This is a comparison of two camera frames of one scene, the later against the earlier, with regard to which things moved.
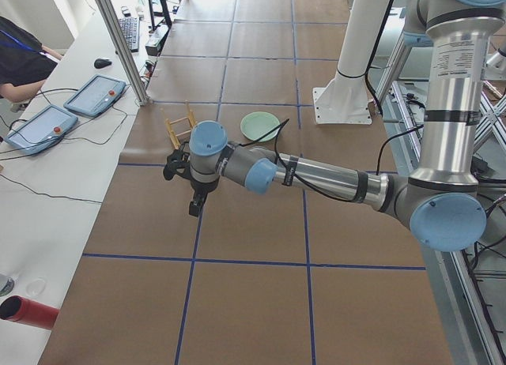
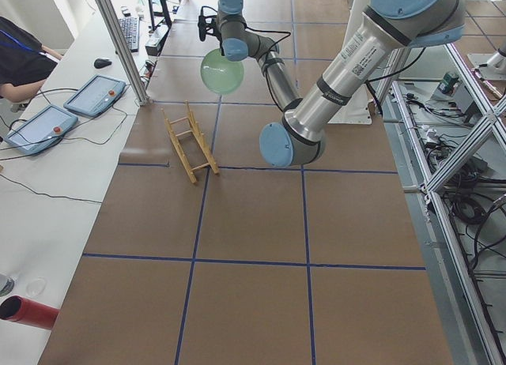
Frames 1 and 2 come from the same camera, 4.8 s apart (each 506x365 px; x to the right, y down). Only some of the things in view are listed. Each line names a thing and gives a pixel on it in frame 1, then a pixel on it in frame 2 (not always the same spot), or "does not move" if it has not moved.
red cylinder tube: (19, 309) does not move
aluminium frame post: (121, 45) does not move
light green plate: (257, 123) to (220, 74)
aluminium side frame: (468, 284) does not move
